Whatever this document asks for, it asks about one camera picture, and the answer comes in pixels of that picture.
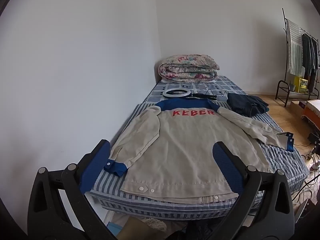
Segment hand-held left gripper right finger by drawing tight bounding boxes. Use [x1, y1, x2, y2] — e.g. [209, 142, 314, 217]
[212, 141, 295, 240]

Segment pile of dark blue clothes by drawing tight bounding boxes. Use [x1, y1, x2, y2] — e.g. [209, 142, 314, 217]
[227, 93, 270, 117]

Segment white ring light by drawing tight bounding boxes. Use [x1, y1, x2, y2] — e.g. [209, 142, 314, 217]
[163, 88, 193, 99]

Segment folded floral quilt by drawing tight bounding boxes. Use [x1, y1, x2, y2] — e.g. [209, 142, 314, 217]
[158, 54, 220, 83]

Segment olive brown cloth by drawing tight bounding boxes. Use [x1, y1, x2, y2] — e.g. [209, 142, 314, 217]
[117, 216, 152, 240]

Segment bed with striped blue sheet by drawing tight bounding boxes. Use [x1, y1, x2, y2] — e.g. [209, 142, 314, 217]
[89, 76, 310, 221]

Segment dark hanging clothes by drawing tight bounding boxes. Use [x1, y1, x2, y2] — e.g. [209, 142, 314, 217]
[301, 33, 320, 93]

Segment yellow box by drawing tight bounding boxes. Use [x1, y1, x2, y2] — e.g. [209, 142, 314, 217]
[294, 76, 308, 93]

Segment tangle of floor cables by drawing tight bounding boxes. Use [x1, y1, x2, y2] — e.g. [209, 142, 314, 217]
[291, 132, 320, 205]

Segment grey laptop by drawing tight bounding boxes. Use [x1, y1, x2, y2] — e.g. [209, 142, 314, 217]
[295, 198, 320, 223]

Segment orange stool with lace cover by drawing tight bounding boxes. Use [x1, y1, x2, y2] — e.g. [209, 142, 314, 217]
[301, 100, 320, 128]

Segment light blue mat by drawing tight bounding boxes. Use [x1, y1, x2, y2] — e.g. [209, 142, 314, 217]
[107, 223, 126, 236]

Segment striped hanging cloth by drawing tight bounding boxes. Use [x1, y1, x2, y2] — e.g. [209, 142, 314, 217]
[286, 20, 304, 77]

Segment black metal clothes rack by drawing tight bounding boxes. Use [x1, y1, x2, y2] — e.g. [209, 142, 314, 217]
[275, 8, 320, 107]

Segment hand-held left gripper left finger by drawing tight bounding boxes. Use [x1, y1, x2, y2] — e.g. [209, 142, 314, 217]
[27, 139, 118, 240]

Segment brown cardboard box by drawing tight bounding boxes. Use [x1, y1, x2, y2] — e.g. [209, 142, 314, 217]
[291, 101, 307, 116]

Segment beige jacket with blue collar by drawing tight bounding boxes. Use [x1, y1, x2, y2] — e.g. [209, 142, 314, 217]
[104, 98, 295, 204]

